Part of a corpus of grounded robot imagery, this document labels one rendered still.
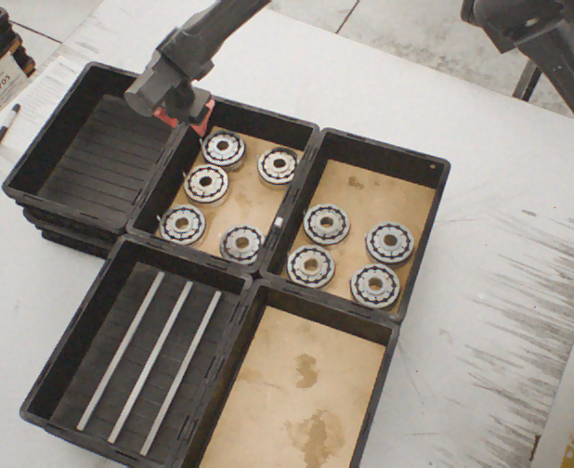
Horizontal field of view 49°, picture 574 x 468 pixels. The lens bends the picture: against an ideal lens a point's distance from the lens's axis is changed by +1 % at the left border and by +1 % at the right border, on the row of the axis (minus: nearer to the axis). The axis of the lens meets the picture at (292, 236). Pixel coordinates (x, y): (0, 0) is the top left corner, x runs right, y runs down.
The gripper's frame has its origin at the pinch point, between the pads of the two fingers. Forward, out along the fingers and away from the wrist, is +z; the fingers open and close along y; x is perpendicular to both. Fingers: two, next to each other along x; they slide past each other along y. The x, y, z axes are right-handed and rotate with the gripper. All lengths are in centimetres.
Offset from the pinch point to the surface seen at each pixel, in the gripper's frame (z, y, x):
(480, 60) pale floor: 108, 48, 145
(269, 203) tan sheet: 23.5, 15.3, 1.8
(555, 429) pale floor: 106, 108, 1
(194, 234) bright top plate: 20.4, 3.8, -13.0
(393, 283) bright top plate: 20, 48, -8
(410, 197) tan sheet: 23, 45, 15
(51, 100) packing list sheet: 37, -59, 18
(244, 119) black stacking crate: 17.7, 2.3, 18.1
